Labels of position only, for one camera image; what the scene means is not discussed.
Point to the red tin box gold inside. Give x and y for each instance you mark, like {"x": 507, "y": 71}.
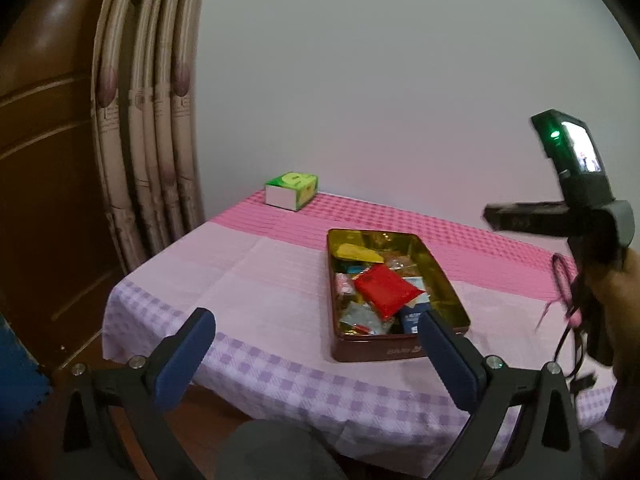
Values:
{"x": 445, "y": 280}

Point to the pink and white snack packet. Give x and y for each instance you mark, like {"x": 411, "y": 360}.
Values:
{"x": 344, "y": 284}

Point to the blue and white snack bag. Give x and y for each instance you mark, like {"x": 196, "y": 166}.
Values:
{"x": 412, "y": 317}

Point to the beige patterned curtain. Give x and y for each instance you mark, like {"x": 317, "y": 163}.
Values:
{"x": 145, "y": 135}

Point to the clear snack packet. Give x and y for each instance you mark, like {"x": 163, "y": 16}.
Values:
{"x": 360, "y": 316}

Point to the brown wooden door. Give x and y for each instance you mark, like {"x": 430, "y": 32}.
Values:
{"x": 45, "y": 185}

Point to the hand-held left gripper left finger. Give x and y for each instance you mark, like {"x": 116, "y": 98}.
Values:
{"x": 182, "y": 360}

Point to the large yellow snack packet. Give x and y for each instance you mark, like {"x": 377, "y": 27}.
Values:
{"x": 357, "y": 252}

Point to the green tissue box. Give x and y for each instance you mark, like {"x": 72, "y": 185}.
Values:
{"x": 292, "y": 190}

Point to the pink checkered tablecloth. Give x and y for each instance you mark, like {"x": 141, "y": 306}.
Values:
{"x": 250, "y": 280}

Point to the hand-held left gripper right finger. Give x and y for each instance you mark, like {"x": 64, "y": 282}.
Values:
{"x": 450, "y": 365}

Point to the blue foam mat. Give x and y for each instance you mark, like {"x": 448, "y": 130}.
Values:
{"x": 20, "y": 380}

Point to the person's right hand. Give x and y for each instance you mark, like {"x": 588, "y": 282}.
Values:
{"x": 622, "y": 305}

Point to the clear peanut packet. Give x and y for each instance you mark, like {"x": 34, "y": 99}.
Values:
{"x": 397, "y": 261}

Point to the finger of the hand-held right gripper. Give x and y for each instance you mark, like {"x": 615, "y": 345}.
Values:
{"x": 525, "y": 217}

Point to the red snack packet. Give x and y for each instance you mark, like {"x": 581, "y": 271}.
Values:
{"x": 387, "y": 290}

